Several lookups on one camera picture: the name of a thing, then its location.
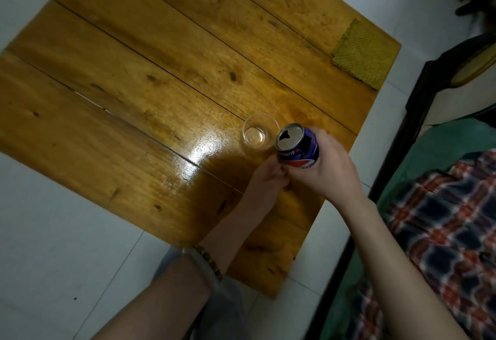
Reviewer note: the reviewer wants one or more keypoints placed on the person's right hand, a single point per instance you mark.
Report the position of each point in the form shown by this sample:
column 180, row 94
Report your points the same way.
column 333, row 173

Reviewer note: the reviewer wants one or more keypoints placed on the person's left hand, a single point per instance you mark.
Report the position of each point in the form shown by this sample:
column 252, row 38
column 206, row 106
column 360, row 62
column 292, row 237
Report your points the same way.
column 265, row 186

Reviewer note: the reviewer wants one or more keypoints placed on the blue Pepsi can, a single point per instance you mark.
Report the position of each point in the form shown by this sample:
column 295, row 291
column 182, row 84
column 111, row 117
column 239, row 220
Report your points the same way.
column 302, row 150

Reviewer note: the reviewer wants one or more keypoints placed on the clear plastic cup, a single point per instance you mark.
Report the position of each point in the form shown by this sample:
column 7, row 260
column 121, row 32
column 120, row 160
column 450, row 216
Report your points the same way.
column 257, row 136

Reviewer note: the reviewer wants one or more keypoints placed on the person's left forearm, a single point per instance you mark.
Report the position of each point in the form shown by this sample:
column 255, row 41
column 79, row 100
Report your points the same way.
column 174, row 293

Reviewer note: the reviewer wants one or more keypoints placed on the person's grey trousers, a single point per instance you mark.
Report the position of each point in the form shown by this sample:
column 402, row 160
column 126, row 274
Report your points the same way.
column 224, row 312

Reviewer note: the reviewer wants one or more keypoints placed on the pale jade bangle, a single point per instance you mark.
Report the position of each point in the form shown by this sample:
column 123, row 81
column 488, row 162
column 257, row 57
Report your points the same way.
column 203, row 270

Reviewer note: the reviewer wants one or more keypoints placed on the green sofa cover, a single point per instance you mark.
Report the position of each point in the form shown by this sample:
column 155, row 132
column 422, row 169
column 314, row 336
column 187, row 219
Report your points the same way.
column 438, row 146

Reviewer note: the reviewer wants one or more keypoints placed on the yellow cloth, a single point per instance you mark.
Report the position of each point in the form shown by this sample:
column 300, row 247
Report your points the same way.
column 364, row 55

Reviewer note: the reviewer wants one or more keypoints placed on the plaid blanket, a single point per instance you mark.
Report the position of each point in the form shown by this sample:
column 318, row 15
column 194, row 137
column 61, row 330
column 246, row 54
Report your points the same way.
column 445, row 235

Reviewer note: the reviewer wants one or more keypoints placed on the cream sofa with green cover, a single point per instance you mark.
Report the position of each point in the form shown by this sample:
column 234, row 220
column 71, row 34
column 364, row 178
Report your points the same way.
column 445, row 99

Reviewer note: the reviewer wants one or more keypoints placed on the wooden table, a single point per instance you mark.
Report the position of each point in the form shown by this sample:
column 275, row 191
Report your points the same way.
column 155, row 80

